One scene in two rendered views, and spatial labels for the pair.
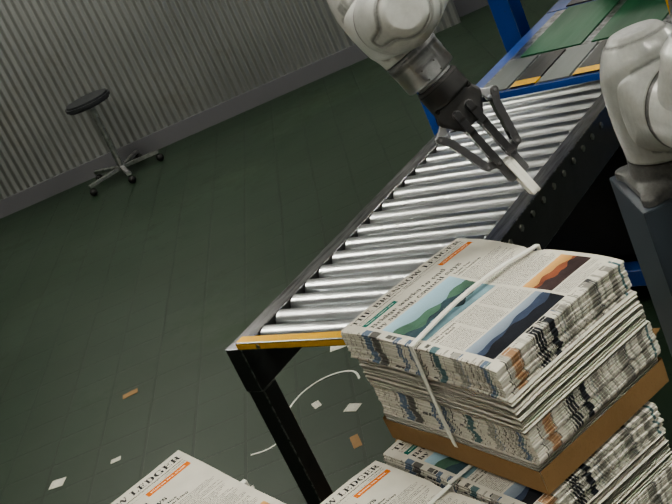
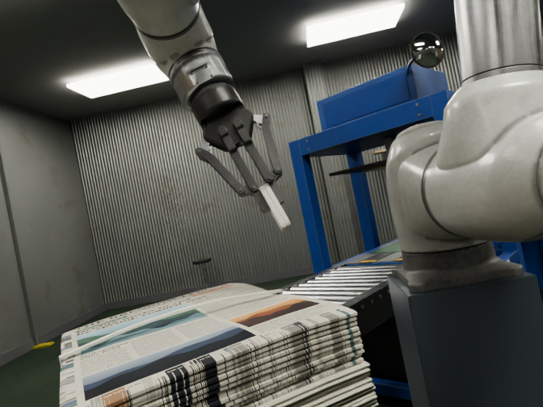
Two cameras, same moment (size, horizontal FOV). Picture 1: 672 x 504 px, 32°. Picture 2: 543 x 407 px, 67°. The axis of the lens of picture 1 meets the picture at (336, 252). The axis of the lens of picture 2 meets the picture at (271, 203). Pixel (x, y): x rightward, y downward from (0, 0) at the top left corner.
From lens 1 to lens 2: 1.30 m
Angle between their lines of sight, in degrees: 22
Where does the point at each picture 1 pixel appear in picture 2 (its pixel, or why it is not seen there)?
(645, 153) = (418, 240)
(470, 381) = not seen: outside the picture
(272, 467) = not seen: outside the picture
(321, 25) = (304, 254)
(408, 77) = (179, 80)
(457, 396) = not seen: outside the picture
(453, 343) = (90, 364)
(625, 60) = (409, 141)
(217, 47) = (259, 253)
